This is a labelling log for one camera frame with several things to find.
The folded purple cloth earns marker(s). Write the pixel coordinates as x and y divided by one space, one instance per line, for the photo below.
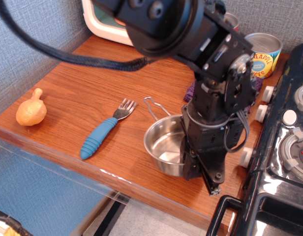
256 84

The pineapple slices can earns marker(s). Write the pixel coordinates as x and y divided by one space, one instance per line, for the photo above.
267 48

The orange object bottom left corner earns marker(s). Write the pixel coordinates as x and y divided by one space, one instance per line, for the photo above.
11 227

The teal toy microwave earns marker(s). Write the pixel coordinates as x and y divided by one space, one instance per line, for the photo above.
103 25

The white stove knob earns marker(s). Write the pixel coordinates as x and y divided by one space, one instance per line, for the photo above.
261 112
246 156
267 94

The tomato sauce can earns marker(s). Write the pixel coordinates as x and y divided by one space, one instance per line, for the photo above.
231 19

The blue handled metal fork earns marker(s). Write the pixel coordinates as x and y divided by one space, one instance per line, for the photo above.
97 136

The white stove knob upper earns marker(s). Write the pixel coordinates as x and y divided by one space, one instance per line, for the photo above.
267 94

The black toy stove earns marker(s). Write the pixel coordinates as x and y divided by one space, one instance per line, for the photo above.
272 204

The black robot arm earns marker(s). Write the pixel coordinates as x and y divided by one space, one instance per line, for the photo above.
221 60

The orange toy chicken drumstick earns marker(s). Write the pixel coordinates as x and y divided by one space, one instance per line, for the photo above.
32 111

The white stove knob lower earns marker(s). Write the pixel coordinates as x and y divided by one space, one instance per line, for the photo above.
246 156

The white stove knob middle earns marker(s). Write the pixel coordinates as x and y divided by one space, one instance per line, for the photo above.
261 112

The silver pot with wire handle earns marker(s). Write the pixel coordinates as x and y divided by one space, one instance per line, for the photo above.
163 139

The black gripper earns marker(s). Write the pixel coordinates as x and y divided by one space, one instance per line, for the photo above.
205 144

